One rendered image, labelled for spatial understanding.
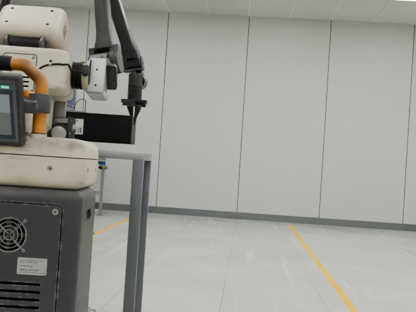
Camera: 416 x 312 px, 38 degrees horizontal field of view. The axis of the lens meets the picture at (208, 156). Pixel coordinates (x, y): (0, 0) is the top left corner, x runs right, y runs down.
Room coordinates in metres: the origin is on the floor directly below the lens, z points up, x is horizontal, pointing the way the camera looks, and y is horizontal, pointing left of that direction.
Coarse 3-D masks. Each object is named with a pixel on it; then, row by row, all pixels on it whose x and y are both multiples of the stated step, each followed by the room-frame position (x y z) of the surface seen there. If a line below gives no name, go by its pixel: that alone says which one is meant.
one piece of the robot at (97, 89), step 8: (96, 64) 1.87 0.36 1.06; (104, 64) 1.87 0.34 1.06; (96, 72) 1.87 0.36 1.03; (104, 72) 1.87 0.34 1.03; (96, 80) 1.86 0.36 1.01; (104, 80) 1.87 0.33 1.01; (88, 88) 1.86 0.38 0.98; (96, 88) 1.86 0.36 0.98; (104, 88) 1.88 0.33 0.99; (96, 96) 1.90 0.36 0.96; (104, 96) 1.90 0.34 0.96
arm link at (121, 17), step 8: (112, 0) 2.23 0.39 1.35; (120, 0) 2.26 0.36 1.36; (112, 8) 2.25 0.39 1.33; (120, 8) 2.26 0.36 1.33; (112, 16) 2.28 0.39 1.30; (120, 16) 2.28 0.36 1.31; (120, 24) 2.30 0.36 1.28; (128, 24) 2.35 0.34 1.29; (120, 32) 2.32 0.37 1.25; (128, 32) 2.33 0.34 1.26; (120, 40) 2.35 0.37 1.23; (128, 40) 2.35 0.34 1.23; (128, 48) 2.37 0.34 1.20; (136, 48) 2.40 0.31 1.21; (128, 56) 2.40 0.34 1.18; (136, 56) 2.40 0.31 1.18; (128, 64) 2.42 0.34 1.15; (136, 64) 2.42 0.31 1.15
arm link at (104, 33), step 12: (96, 0) 2.06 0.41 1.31; (108, 0) 2.08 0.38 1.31; (96, 12) 2.05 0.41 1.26; (108, 12) 2.06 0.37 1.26; (96, 24) 2.04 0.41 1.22; (108, 24) 2.04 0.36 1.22; (96, 36) 2.04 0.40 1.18; (108, 36) 2.03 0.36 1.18; (96, 48) 2.02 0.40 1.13; (108, 48) 2.04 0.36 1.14; (120, 48) 2.05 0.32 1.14; (120, 60) 2.03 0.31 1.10; (120, 72) 2.02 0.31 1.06
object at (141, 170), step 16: (144, 160) 2.67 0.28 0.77; (144, 176) 2.66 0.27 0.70; (144, 192) 2.66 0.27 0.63; (144, 208) 2.66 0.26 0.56; (144, 224) 2.66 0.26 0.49; (128, 240) 2.25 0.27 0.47; (144, 240) 2.66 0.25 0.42; (128, 256) 2.25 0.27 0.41; (144, 256) 2.67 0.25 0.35; (128, 272) 2.25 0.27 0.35; (128, 288) 2.25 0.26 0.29; (128, 304) 2.25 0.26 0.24
